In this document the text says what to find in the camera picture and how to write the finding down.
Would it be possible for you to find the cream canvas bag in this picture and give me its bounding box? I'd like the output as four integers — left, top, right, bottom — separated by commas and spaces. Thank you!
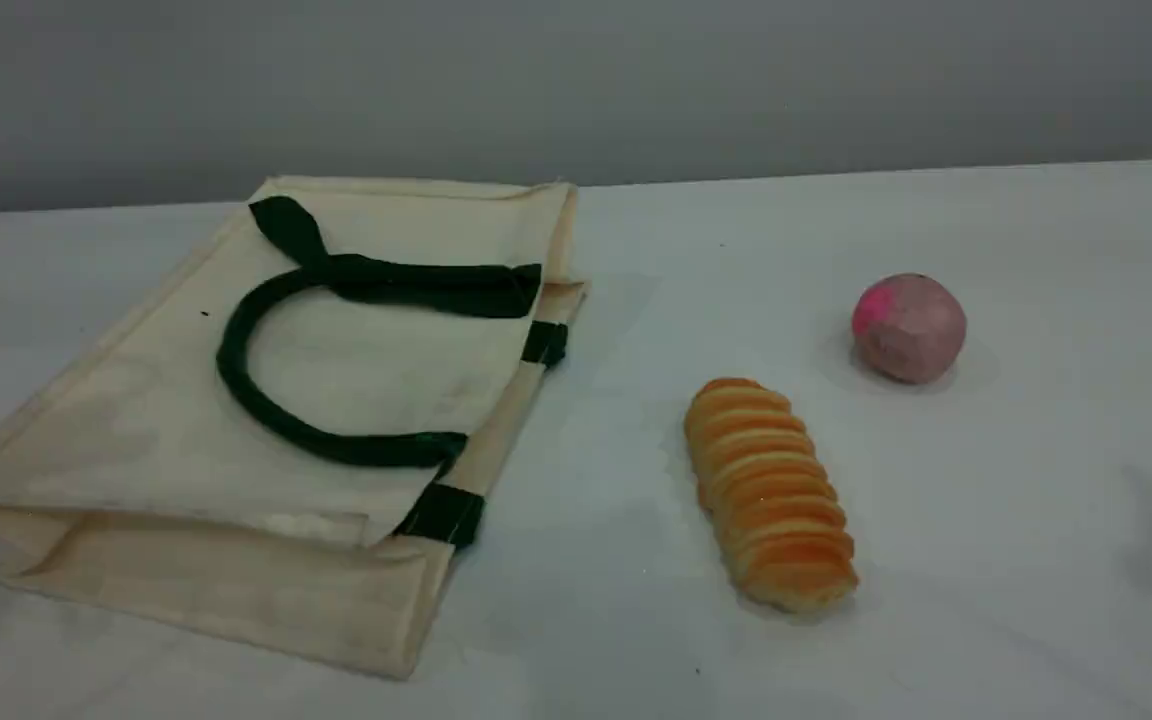
0, 176, 591, 683

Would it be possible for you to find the long ridged orange bread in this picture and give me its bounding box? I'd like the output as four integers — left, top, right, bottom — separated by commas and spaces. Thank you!
683, 377, 860, 614

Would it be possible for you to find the pink round peach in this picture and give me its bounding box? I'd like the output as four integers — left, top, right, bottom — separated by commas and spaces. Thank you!
851, 273, 968, 386

